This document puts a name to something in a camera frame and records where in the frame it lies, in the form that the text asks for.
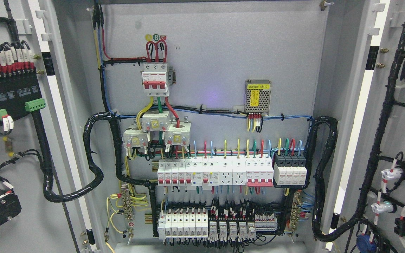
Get grey cabinet door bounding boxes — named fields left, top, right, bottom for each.
left=315, top=0, right=405, bottom=253
left=0, top=0, right=98, bottom=253

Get white current transformers cluster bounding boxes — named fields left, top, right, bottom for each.
left=122, top=110, right=191, bottom=149

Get metal mesh power supply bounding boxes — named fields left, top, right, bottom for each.
left=244, top=79, right=271, bottom=113

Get white red main breaker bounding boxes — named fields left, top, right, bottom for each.
left=140, top=63, right=176, bottom=97

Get white socket breaker row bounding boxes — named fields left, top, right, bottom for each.
left=157, top=156, right=274, bottom=190

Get black white surge protector modules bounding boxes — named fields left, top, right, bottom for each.
left=273, top=153, right=307, bottom=188

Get lower relay terminal row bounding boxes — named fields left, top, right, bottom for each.
left=157, top=199, right=279, bottom=247

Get brass ground terminal bar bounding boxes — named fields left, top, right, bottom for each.
left=289, top=191, right=303, bottom=231

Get black digital power meter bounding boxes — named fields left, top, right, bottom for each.
left=0, top=69, right=42, bottom=120

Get black wrapped cable bundle right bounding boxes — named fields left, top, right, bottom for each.
left=306, top=117, right=340, bottom=241

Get black wrapped cable bundle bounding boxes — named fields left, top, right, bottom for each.
left=306, top=117, right=340, bottom=241
left=30, top=112, right=157, bottom=203

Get black wrapped cable bundle left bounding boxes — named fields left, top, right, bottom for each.
left=30, top=112, right=157, bottom=203

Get yellow terminal post block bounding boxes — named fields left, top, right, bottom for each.
left=2, top=136, right=21, bottom=158

